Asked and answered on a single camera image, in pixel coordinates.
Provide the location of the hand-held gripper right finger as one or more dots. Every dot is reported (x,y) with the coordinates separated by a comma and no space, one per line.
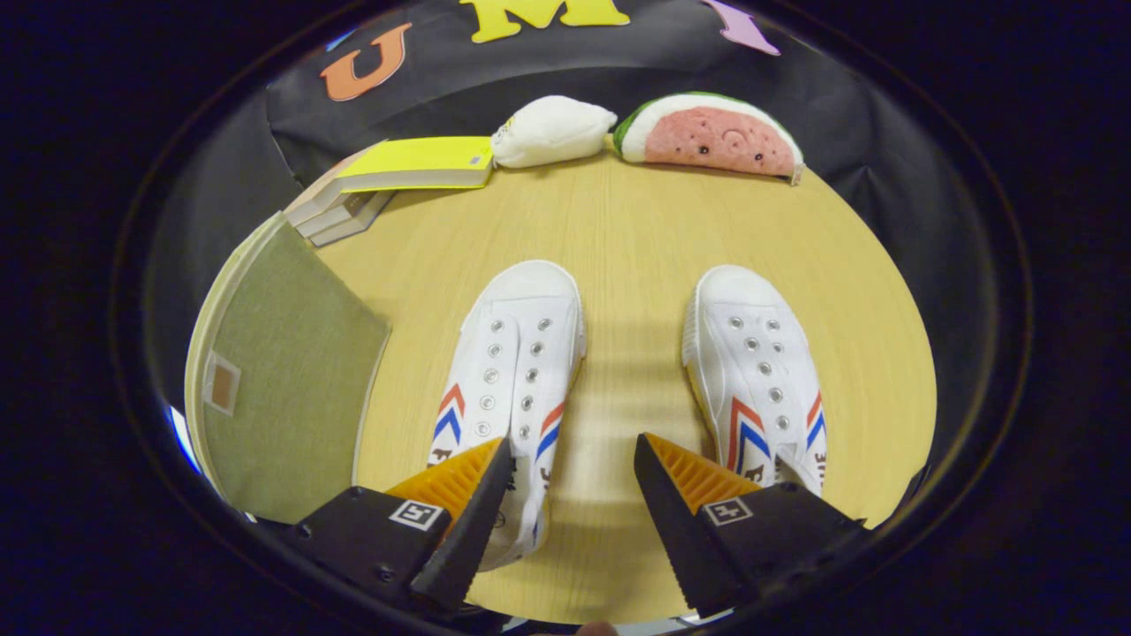
(680,548)

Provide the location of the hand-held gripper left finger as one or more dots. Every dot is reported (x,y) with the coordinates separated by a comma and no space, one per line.
(464,548)

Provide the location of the green fabric storage box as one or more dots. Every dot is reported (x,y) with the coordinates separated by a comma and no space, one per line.
(292,371)

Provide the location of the white canvas shoe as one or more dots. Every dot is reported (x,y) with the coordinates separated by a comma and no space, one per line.
(751,309)
(530,309)

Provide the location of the blue cover book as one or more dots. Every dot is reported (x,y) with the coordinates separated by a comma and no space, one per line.
(353,231)

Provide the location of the white cover book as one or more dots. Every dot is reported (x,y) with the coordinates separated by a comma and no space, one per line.
(340,216)

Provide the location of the beige cover book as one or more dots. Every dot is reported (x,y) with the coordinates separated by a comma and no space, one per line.
(314,199)

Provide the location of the yellow cover book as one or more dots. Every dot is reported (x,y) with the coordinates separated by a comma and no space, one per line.
(415,155)

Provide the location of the watermelon slice plush toy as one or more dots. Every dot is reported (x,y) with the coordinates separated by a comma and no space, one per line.
(707,141)

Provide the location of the white plush toy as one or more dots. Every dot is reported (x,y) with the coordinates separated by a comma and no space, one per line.
(552,132)

